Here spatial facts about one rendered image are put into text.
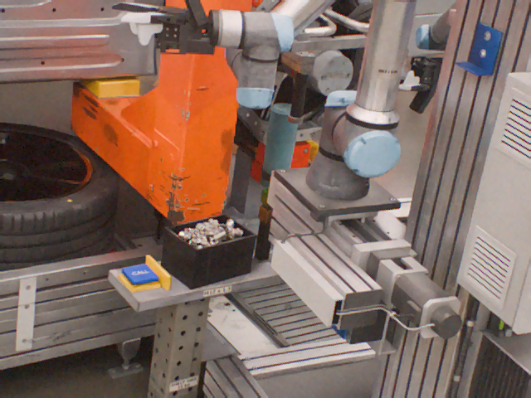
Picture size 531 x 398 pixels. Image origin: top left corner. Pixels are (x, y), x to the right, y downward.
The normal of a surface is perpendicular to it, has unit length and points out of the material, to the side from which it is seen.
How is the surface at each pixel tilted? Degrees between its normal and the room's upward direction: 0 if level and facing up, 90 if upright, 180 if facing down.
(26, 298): 90
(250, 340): 0
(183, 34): 82
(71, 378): 0
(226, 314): 0
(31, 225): 90
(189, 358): 90
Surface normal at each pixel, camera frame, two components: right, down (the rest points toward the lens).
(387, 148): 0.20, 0.55
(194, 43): 0.24, 0.31
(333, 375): 0.14, -0.90
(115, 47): 0.54, 0.42
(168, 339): -0.83, 0.12
